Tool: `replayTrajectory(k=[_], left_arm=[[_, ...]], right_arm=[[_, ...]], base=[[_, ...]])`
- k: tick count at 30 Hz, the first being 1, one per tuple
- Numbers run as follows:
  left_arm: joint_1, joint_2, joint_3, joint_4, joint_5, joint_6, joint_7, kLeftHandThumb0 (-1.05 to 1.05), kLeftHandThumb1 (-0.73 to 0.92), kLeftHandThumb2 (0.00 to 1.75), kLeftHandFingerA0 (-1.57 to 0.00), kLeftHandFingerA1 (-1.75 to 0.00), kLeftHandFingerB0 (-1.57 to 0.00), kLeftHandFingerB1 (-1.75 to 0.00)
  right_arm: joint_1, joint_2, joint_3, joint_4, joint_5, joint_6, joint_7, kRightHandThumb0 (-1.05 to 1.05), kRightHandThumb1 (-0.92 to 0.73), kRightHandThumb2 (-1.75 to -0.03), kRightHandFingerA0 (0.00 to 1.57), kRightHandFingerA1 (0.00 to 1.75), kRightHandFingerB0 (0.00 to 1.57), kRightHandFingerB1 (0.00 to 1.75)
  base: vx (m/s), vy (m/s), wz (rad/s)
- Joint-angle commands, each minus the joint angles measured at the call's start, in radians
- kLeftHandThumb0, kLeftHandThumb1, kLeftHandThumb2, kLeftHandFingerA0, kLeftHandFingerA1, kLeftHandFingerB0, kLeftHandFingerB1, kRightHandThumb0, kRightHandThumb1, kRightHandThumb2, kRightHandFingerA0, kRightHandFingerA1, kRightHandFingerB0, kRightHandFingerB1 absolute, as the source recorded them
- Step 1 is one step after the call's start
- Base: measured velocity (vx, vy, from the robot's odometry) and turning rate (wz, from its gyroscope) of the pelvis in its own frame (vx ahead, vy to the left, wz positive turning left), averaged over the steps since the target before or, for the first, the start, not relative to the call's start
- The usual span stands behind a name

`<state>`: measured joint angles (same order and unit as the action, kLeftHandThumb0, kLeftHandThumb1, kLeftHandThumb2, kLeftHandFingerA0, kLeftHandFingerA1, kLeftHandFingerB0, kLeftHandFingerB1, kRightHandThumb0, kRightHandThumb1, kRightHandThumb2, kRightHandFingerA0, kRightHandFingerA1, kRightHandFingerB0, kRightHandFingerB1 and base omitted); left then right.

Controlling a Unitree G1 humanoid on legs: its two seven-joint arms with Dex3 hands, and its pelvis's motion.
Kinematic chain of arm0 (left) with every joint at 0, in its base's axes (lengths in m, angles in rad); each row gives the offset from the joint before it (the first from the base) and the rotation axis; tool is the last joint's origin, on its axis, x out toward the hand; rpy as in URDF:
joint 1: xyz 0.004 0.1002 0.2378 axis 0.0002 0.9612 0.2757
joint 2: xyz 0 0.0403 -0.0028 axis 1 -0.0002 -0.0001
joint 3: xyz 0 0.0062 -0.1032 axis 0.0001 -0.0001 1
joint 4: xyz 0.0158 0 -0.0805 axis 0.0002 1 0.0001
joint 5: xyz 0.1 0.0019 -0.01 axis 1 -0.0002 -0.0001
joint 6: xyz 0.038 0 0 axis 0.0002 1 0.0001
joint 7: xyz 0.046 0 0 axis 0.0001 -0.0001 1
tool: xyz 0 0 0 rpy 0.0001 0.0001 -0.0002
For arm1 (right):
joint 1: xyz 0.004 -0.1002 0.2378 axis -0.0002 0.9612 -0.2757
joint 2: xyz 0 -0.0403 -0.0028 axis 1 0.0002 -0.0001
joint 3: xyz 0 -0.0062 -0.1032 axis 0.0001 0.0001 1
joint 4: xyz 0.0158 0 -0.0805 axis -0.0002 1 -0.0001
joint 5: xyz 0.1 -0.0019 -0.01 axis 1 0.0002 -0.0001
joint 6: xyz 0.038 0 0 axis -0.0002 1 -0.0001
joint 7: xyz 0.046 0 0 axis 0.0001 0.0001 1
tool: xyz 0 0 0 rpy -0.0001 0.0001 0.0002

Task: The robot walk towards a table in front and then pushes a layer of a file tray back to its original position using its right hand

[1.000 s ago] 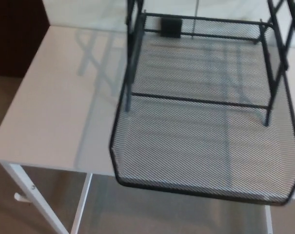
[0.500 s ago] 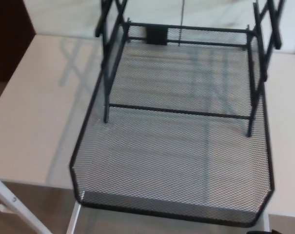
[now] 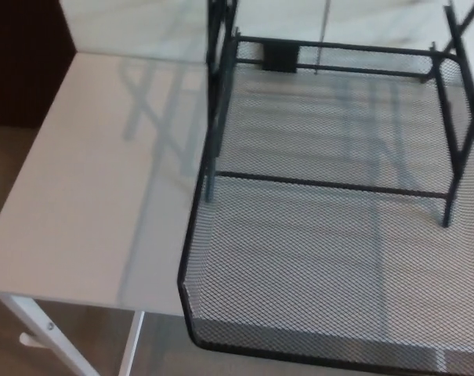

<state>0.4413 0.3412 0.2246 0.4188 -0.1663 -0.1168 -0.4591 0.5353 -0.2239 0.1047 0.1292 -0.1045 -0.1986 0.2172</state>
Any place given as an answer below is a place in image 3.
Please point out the black mesh file tray layer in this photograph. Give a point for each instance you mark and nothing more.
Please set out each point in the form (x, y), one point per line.
(299, 282)

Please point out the black metal file tray rack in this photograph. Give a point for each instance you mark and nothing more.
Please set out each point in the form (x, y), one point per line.
(330, 185)

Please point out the dark brown wooden panel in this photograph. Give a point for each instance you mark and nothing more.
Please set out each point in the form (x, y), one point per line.
(17, 58)

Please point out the white metal table leg frame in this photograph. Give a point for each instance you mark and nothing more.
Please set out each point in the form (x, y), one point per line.
(33, 325)

